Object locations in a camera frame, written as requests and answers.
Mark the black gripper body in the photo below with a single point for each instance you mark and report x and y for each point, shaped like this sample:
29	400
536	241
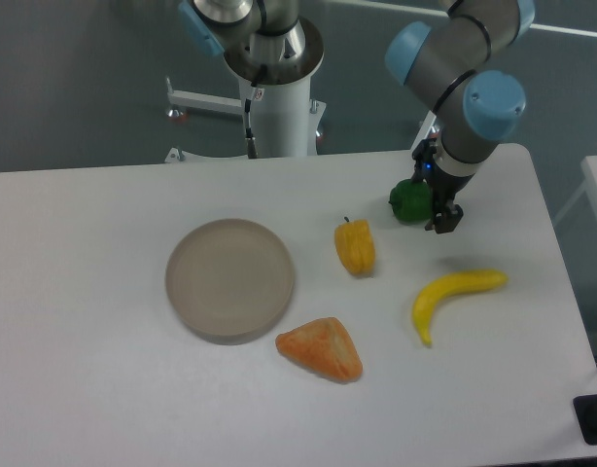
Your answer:
444	175

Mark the green toy pepper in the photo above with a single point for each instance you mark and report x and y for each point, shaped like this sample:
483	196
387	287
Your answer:
411	201

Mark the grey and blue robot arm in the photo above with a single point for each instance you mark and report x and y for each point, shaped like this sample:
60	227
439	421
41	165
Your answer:
443	67

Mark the yellow toy pepper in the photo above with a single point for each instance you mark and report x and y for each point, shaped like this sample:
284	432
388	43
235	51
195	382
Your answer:
354	246

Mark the yellow toy banana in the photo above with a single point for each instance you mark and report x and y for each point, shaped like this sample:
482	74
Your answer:
454	284

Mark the orange toy bread wedge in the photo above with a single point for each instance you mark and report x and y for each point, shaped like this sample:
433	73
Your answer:
324	347

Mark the round beige plate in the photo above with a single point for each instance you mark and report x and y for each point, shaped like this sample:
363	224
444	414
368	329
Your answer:
230	280

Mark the black box at table edge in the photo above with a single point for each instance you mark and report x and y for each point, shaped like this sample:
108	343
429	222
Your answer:
586	412

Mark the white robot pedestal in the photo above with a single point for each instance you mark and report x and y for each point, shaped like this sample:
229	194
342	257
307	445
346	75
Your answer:
280	118

